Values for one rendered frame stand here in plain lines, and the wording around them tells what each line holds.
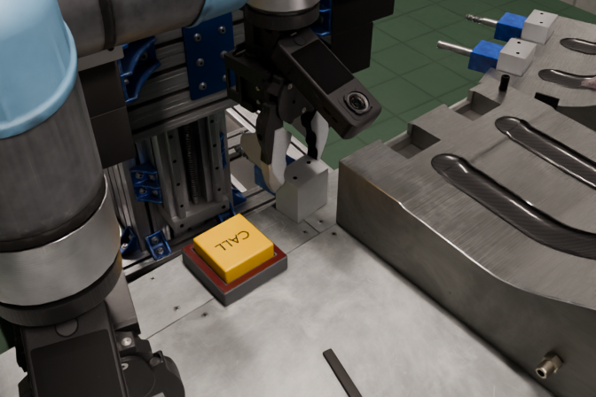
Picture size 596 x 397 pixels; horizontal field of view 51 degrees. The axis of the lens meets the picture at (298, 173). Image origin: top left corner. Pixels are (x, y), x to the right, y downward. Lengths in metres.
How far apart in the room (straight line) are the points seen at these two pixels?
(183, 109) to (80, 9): 0.71
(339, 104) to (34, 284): 0.34
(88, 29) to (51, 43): 0.11
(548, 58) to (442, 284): 0.45
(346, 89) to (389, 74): 1.97
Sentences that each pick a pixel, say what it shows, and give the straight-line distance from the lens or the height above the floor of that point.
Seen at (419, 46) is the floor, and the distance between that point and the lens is 2.79.
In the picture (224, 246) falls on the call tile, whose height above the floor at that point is 0.84.
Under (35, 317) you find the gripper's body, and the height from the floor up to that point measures 1.04.
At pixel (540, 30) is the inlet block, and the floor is 0.87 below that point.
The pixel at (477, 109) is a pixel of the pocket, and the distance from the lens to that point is 0.80.
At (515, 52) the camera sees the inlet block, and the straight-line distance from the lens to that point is 0.91.
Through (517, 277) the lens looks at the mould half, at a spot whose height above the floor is 0.89.
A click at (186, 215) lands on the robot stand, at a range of 1.37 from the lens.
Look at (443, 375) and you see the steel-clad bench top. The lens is 0.60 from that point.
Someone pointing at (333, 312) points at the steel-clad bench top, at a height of 0.80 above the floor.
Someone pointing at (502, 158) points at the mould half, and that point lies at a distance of 0.70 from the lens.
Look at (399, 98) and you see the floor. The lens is 2.42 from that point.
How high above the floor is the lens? 1.30
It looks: 40 degrees down
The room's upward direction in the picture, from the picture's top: straight up
